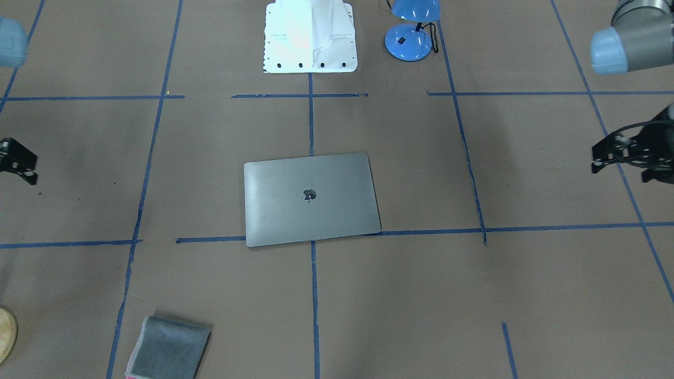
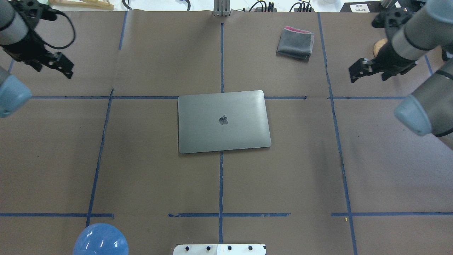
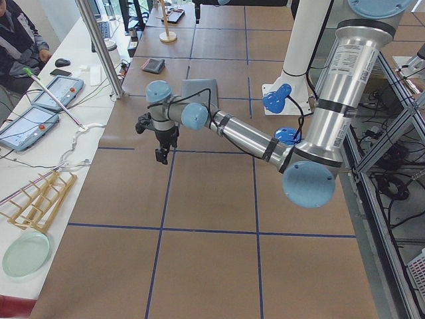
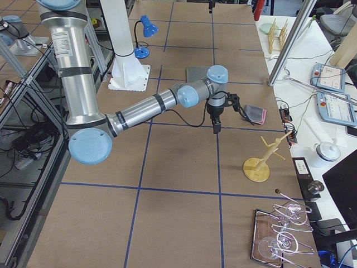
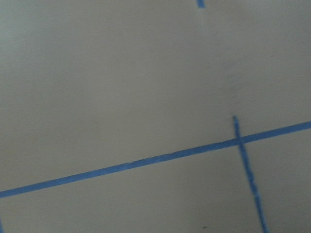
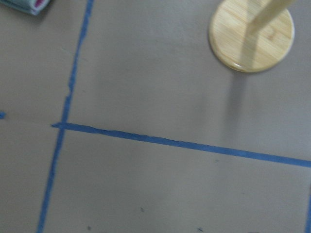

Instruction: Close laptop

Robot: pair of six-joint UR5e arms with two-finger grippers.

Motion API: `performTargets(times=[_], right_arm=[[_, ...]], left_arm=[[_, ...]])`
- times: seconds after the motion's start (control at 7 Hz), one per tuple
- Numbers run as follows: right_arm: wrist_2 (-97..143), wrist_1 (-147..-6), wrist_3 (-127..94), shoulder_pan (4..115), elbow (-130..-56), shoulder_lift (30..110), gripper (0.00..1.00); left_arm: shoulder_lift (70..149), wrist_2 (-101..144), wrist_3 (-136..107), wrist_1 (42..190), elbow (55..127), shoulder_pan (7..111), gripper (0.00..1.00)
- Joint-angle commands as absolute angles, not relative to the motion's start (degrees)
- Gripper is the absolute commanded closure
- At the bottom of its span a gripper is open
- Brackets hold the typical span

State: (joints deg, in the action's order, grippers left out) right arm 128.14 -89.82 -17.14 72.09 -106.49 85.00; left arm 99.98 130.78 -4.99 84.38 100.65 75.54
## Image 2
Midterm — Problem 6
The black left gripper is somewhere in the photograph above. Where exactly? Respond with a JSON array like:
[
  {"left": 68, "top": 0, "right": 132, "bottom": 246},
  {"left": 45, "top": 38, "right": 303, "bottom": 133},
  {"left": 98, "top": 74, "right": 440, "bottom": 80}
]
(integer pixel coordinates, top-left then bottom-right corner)
[{"left": 2, "top": 28, "right": 74, "bottom": 79}]

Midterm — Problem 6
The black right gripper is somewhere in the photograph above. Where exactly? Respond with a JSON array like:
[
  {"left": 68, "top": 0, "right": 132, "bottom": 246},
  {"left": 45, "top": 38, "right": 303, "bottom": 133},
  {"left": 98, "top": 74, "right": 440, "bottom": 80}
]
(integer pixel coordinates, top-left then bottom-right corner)
[{"left": 348, "top": 42, "right": 417, "bottom": 83}]

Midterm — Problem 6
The grey laptop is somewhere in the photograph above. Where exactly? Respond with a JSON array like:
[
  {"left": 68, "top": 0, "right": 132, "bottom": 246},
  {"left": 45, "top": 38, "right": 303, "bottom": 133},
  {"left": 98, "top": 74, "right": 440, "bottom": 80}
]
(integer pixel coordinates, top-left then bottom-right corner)
[{"left": 178, "top": 90, "right": 272, "bottom": 154}]

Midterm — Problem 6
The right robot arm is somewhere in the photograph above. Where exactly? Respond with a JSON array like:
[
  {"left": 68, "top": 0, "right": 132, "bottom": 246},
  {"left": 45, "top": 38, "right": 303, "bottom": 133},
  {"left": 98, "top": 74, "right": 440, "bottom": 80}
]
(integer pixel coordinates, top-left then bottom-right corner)
[{"left": 349, "top": 0, "right": 453, "bottom": 138}]

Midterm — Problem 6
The blue robot base dome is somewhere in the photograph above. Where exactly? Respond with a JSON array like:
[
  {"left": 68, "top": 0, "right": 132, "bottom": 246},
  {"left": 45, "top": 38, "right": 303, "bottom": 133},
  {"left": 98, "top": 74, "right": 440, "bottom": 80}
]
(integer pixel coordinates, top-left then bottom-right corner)
[{"left": 72, "top": 223, "right": 129, "bottom": 255}]

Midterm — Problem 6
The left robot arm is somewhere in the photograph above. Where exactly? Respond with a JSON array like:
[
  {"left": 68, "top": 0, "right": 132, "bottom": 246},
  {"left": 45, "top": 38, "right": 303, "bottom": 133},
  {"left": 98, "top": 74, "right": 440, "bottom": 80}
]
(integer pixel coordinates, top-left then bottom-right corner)
[{"left": 0, "top": 0, "right": 76, "bottom": 118}]

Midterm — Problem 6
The wooden stand with round base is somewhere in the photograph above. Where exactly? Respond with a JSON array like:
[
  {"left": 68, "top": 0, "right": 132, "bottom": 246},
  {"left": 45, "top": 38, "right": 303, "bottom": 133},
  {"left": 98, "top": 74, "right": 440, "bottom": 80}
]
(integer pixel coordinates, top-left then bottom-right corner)
[{"left": 373, "top": 38, "right": 388, "bottom": 59}]

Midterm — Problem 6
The wooden dish rack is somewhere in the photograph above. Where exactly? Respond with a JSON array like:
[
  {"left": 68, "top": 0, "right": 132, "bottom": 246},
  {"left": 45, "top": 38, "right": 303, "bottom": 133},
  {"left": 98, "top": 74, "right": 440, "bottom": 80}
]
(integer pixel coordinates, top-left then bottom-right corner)
[{"left": 48, "top": 0, "right": 115, "bottom": 11}]

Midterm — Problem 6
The folded grey cloth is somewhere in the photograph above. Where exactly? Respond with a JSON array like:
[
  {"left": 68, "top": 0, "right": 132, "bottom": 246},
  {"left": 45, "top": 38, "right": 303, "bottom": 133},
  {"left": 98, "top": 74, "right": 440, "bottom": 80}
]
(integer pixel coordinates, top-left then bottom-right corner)
[{"left": 276, "top": 26, "right": 314, "bottom": 59}]

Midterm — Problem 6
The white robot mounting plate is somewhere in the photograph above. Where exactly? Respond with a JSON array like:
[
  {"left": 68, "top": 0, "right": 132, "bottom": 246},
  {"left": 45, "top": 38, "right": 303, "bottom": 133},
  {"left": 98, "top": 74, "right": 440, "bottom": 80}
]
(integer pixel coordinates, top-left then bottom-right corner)
[{"left": 173, "top": 244, "right": 267, "bottom": 255}]

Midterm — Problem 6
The aluminium frame post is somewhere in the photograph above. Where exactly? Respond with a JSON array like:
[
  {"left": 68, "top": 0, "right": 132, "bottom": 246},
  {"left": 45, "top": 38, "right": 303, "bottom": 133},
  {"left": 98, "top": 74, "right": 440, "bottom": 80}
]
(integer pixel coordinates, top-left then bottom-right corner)
[{"left": 213, "top": 0, "right": 231, "bottom": 17}]

